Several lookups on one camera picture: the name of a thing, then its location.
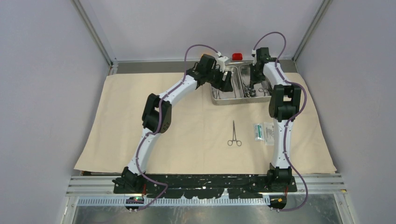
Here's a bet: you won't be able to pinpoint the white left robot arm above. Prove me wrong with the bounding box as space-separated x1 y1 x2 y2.
113 53 233 194

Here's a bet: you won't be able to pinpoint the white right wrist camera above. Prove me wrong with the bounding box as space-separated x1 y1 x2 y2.
251 49 257 65

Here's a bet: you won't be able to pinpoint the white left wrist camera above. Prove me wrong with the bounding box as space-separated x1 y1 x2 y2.
216 51 231 72

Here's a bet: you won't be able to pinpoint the cream cloth wrap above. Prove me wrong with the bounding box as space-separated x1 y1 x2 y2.
74 73 336 174

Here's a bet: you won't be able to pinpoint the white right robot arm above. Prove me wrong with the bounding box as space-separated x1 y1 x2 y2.
250 47 301 192

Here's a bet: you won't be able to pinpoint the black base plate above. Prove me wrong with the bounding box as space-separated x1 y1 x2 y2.
112 174 297 199

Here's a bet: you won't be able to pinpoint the steel mesh instrument tray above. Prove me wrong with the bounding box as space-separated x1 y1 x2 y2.
211 62 272 105

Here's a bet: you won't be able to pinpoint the green white sterile packet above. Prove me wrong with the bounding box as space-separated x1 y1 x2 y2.
254 123 265 141

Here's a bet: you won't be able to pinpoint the steel hemostat clamp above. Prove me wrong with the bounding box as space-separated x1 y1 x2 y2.
227 120 242 147

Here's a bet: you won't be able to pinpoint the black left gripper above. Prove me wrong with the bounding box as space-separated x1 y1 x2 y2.
205 65 233 92

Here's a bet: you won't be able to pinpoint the red block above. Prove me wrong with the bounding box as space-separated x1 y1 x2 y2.
232 53 243 61

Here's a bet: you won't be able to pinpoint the steel scissors pile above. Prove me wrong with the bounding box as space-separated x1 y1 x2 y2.
243 83 270 98

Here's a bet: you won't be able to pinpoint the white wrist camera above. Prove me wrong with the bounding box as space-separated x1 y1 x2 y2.
216 51 231 72
251 49 257 65

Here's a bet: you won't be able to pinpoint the steel forceps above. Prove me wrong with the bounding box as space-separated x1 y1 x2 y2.
212 88 221 99

